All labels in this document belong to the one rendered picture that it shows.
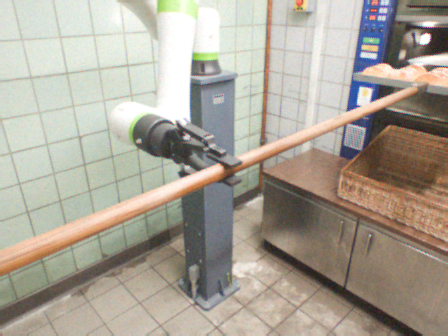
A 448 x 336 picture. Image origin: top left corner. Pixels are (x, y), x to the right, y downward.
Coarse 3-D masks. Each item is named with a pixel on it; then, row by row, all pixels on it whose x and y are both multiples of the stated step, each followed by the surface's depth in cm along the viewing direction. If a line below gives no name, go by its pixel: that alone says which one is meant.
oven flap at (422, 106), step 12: (420, 96) 181; (432, 96) 178; (444, 96) 174; (396, 108) 188; (408, 108) 185; (420, 108) 181; (432, 108) 178; (444, 108) 174; (432, 120) 179; (444, 120) 172
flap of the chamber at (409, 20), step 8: (400, 16) 163; (408, 16) 161; (416, 16) 159; (424, 16) 156; (432, 16) 154; (440, 16) 152; (408, 24) 174; (416, 24) 171; (424, 24) 167; (432, 24) 163; (440, 24) 160
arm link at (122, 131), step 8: (120, 104) 87; (128, 104) 86; (136, 104) 87; (112, 112) 86; (120, 112) 85; (128, 112) 84; (136, 112) 83; (144, 112) 83; (152, 112) 85; (160, 112) 92; (112, 120) 85; (120, 120) 84; (128, 120) 83; (136, 120) 81; (112, 128) 86; (120, 128) 84; (128, 128) 82; (120, 136) 85; (128, 136) 83; (128, 144) 88
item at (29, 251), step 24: (408, 96) 117; (336, 120) 89; (288, 144) 76; (216, 168) 64; (240, 168) 67; (168, 192) 57; (96, 216) 50; (120, 216) 51; (48, 240) 45; (72, 240) 47; (0, 264) 42; (24, 264) 44
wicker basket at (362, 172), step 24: (384, 144) 196; (408, 144) 188; (432, 144) 179; (360, 168) 184; (384, 168) 197; (408, 168) 188; (432, 168) 180; (360, 192) 167; (384, 192) 158; (408, 192) 180; (432, 192) 179; (408, 216) 153; (432, 216) 146
